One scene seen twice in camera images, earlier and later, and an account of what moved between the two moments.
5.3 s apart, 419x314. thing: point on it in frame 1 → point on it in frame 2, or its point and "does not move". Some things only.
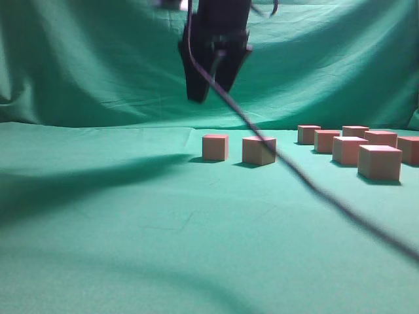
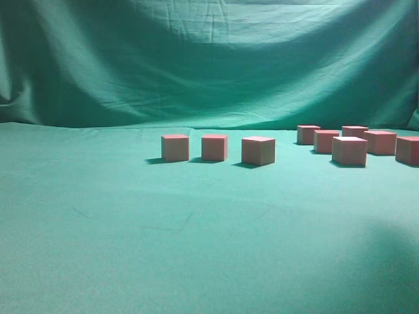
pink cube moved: x=215 y=147 does not move
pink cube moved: x=383 y=162 → x=175 y=148
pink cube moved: x=409 y=145 does not move
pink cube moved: x=382 y=138 does not move
